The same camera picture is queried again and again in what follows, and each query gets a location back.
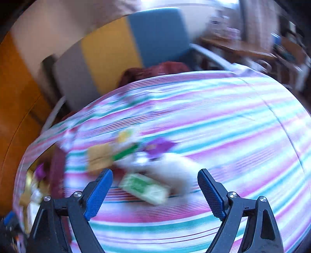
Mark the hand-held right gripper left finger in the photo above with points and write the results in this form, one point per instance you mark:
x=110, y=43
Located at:
x=99, y=192

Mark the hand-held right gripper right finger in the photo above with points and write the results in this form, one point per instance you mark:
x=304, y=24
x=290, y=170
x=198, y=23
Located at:
x=211, y=194

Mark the yellow sponge wedge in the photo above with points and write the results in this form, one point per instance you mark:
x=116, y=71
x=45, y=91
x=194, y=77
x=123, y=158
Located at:
x=99, y=157

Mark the white sock ball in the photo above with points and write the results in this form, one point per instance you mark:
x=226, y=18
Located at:
x=175, y=170

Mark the green white small box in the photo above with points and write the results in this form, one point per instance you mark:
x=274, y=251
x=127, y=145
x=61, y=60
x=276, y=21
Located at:
x=143, y=187

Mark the gold metal tin box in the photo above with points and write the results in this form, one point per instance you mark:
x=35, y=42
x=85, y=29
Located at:
x=57, y=170

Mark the rice cracker packet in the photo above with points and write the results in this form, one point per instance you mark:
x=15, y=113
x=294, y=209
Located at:
x=124, y=137

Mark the white plastic ball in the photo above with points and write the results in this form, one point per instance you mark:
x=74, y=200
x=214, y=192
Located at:
x=37, y=195

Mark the purple snack packet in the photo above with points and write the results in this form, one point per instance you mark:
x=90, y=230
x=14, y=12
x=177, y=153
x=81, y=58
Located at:
x=40, y=171
x=158, y=147

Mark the striped tablecloth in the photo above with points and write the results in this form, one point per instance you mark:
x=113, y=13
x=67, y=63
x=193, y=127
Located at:
x=218, y=121

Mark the wooden wardrobe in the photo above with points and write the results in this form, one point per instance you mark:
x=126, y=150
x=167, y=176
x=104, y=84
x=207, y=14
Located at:
x=17, y=109

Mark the dark red cloth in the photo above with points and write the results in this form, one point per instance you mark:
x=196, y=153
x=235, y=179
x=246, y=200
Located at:
x=155, y=71

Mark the grey yellow blue chair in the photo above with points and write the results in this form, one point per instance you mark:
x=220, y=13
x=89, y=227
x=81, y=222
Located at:
x=109, y=53

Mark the wooden side desk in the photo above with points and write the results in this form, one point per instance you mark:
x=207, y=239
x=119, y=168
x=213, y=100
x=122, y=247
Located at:
x=233, y=47

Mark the striped brown curtain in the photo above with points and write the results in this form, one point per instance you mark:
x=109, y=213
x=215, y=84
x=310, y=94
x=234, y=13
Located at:
x=257, y=19

